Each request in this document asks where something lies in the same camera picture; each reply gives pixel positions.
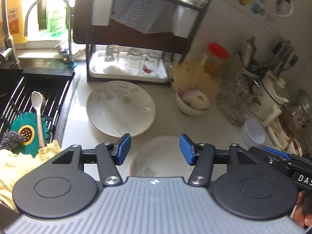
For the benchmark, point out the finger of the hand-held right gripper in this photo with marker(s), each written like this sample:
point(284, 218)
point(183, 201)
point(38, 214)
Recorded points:
point(276, 152)

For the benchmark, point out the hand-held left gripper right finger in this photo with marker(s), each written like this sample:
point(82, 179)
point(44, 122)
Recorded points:
point(186, 150)

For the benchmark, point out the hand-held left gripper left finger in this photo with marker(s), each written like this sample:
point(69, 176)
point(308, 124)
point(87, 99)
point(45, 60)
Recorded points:
point(123, 150)

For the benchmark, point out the white leaf print plate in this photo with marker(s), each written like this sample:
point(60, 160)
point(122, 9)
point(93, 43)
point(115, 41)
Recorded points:
point(120, 112)

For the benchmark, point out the person's right hand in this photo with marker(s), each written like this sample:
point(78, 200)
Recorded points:
point(297, 212)

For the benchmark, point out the patterned bowl with dark residue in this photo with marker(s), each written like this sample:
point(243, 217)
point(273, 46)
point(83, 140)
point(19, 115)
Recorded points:
point(296, 148)

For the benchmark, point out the white kettle base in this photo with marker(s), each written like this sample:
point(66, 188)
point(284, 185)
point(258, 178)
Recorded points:
point(277, 131)

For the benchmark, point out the small clear plastic cup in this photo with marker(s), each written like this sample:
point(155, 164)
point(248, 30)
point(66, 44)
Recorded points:
point(253, 132)

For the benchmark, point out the white garlic bowl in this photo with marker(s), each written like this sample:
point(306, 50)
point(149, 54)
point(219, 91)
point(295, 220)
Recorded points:
point(189, 111)

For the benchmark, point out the glass kettle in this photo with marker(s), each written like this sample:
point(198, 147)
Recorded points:
point(303, 109)

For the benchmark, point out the garlic bulbs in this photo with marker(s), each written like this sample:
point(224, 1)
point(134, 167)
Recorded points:
point(196, 100)

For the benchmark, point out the white electric pot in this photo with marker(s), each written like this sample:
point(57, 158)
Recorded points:
point(270, 95)

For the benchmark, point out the dry noodle bundle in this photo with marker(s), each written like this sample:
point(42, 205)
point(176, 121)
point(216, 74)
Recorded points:
point(192, 76)

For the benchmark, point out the white drip tray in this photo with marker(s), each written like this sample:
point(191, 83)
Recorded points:
point(156, 77)

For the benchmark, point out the clear drinking glass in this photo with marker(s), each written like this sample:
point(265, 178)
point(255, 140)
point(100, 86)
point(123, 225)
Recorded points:
point(153, 61)
point(111, 58)
point(133, 62)

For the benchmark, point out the white spoon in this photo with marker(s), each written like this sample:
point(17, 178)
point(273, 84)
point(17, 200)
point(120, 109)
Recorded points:
point(39, 117)

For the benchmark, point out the black utensil holder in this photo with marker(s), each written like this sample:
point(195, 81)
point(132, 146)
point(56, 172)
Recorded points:
point(280, 53)

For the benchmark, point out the red lid jar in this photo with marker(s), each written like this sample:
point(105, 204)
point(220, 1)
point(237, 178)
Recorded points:
point(217, 53)

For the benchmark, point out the black roll-up drain rack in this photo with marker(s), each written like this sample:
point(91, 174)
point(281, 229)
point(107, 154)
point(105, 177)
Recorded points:
point(48, 78)

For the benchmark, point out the chopstick holder with chopsticks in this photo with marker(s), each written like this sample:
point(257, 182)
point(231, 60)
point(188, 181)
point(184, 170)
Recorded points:
point(248, 51)

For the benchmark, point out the green flower sink strainer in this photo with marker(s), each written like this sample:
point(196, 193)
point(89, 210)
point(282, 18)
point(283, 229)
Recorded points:
point(18, 124)

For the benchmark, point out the steel wool scrubber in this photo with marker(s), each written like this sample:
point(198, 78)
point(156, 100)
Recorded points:
point(11, 140)

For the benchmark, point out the yellow cloth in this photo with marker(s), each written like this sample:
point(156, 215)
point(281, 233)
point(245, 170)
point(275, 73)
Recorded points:
point(12, 170)

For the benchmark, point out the white ribbed brush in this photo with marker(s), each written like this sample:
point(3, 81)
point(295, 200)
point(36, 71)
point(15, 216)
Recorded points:
point(62, 50)

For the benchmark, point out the black sink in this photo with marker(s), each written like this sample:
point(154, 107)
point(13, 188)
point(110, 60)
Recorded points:
point(36, 63)

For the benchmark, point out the black two-tier dish rack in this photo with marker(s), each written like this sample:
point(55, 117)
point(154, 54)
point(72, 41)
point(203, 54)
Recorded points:
point(82, 29)

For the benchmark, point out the white utensil holder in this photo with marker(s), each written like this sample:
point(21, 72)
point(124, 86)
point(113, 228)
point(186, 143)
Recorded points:
point(185, 22)

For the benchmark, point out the grey cloth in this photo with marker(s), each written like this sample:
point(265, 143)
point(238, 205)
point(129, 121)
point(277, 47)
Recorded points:
point(143, 7)

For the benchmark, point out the green label bottle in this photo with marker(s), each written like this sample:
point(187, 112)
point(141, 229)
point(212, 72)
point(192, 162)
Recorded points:
point(56, 17)

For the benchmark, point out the straight steel faucet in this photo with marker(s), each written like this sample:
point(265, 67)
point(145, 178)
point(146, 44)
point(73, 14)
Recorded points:
point(8, 41)

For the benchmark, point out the yellow detergent bottle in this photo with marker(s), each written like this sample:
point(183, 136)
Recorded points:
point(18, 12)

